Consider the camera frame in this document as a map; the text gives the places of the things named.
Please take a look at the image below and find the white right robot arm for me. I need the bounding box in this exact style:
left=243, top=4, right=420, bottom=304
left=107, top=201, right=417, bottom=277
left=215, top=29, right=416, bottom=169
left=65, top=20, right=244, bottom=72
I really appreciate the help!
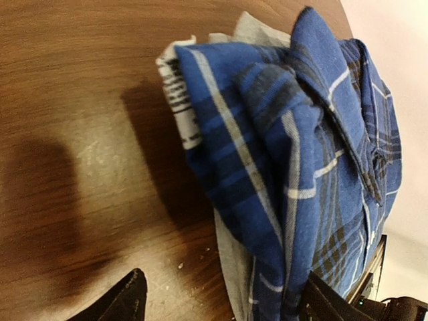
left=354, top=296, right=427, bottom=321

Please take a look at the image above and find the blue plaid long sleeve shirt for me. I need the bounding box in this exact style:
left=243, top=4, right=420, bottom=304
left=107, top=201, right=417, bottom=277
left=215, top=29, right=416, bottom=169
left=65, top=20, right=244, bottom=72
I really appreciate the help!
left=156, top=7, right=402, bottom=320

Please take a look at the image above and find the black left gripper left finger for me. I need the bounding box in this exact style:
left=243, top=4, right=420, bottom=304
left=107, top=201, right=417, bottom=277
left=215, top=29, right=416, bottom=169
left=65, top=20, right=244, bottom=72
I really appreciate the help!
left=69, top=268, right=148, bottom=321

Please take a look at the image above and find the folded grey shirt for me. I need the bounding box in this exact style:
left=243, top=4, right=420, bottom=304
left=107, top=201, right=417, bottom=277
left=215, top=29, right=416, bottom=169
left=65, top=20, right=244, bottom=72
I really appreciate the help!
left=209, top=11, right=290, bottom=320

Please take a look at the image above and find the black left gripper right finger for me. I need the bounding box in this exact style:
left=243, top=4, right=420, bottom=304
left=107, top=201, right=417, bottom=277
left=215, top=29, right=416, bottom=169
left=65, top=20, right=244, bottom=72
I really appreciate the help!
left=299, top=274, right=368, bottom=321

